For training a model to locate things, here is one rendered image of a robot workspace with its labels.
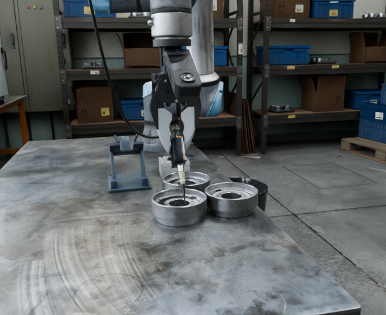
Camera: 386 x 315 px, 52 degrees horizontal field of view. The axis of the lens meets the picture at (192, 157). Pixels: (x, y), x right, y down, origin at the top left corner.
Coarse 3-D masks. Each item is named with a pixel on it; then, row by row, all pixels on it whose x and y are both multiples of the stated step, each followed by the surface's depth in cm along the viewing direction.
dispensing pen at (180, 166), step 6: (174, 126) 77; (174, 132) 76; (174, 138) 74; (180, 138) 74; (174, 144) 73; (180, 144) 74; (174, 150) 73; (180, 150) 73; (174, 156) 73; (180, 156) 73; (174, 162) 73; (180, 162) 74; (180, 168) 73; (180, 174) 73; (180, 180) 73
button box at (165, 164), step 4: (168, 156) 104; (160, 160) 100; (164, 160) 100; (168, 160) 100; (188, 160) 100; (160, 164) 101; (164, 164) 97; (168, 164) 97; (188, 164) 98; (160, 168) 101; (164, 168) 97; (168, 168) 98; (172, 168) 98; (176, 168) 98; (184, 168) 98; (188, 168) 99; (160, 172) 102; (164, 172) 98; (168, 172) 98; (172, 172) 98
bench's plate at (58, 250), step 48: (48, 144) 143; (96, 144) 141; (192, 144) 139; (0, 192) 91; (48, 192) 91; (96, 192) 90; (144, 192) 90; (0, 240) 67; (48, 240) 67; (96, 240) 66; (144, 240) 66; (192, 240) 66; (240, 240) 65; (288, 240) 65; (0, 288) 53; (48, 288) 53; (96, 288) 52; (144, 288) 52; (192, 288) 52; (240, 288) 52; (288, 288) 52; (336, 288) 51
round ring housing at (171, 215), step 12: (156, 192) 77; (168, 192) 79; (180, 192) 79; (192, 192) 79; (156, 204) 71; (168, 204) 74; (180, 204) 77; (192, 204) 74; (204, 204) 72; (156, 216) 72; (168, 216) 70; (180, 216) 70; (192, 216) 70
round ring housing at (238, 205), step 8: (216, 184) 82; (224, 184) 83; (232, 184) 83; (240, 184) 82; (248, 184) 81; (208, 192) 80; (224, 192) 80; (232, 192) 80; (240, 192) 80; (248, 192) 80; (256, 192) 76; (208, 200) 76; (216, 200) 74; (224, 200) 73; (232, 200) 73; (240, 200) 73; (248, 200) 74; (256, 200) 76; (208, 208) 78; (216, 208) 74; (224, 208) 74; (232, 208) 73; (240, 208) 73; (248, 208) 74; (224, 216) 75; (232, 216) 74; (240, 216) 74
